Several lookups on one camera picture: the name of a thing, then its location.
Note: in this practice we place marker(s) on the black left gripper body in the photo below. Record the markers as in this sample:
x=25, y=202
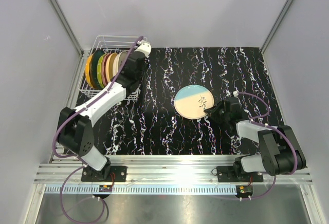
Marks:
x=140, y=77

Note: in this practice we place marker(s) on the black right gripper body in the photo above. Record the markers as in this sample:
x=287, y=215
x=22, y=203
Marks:
x=223, y=116

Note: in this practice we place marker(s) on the cream pink plate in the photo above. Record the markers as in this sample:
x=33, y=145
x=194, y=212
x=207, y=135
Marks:
x=123, y=57

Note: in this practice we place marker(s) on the beige bear print plate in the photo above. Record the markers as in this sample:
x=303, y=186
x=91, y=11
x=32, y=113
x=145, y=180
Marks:
x=117, y=62

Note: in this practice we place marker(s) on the blue cream plate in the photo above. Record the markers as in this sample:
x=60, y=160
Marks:
x=191, y=101

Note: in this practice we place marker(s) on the yellow cream plate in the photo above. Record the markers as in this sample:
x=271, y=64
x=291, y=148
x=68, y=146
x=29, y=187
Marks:
x=109, y=66

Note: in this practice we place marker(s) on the pink polka dot plate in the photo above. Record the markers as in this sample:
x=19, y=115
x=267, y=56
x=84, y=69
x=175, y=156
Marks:
x=104, y=78

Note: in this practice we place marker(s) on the green polka dot plate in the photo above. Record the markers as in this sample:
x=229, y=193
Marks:
x=99, y=70

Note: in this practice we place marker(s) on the teal glazed plate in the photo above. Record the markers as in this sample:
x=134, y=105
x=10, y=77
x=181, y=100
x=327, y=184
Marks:
x=93, y=68

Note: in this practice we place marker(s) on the orange polka dot plate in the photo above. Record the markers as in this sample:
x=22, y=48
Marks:
x=87, y=72

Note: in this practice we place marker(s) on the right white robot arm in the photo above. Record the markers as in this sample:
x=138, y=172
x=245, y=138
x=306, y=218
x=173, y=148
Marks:
x=280, y=152

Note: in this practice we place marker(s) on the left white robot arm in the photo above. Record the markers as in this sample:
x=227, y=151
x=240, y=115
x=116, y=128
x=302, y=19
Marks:
x=75, y=126

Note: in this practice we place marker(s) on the right small circuit board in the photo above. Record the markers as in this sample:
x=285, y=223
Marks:
x=244, y=190

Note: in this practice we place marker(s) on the small circuit board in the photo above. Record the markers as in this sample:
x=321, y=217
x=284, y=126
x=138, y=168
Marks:
x=244, y=190
x=105, y=188

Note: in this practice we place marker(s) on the left small circuit board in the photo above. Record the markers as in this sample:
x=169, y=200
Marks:
x=105, y=188

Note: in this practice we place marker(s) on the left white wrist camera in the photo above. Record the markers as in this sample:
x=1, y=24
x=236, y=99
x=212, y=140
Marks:
x=144, y=47

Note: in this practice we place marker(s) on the white wire dish rack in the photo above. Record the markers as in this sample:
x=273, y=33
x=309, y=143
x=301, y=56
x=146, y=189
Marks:
x=108, y=44

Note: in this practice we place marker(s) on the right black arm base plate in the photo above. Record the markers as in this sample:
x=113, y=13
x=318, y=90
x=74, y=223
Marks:
x=236, y=174

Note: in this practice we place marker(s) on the aluminium frame post left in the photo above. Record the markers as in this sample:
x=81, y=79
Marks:
x=66, y=26

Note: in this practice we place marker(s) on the aluminium frame post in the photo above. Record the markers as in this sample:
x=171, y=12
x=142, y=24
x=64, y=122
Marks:
x=280, y=18
x=66, y=26

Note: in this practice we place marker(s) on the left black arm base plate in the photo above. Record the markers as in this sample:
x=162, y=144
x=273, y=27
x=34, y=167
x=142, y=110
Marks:
x=108, y=174

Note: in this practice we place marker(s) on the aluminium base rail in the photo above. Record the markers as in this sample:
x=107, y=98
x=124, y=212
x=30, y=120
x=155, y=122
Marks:
x=148, y=169

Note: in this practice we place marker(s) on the aluminium frame post right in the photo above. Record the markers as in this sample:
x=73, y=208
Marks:
x=280, y=18

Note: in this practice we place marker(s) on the white slotted cable duct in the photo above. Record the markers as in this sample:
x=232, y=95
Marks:
x=145, y=189

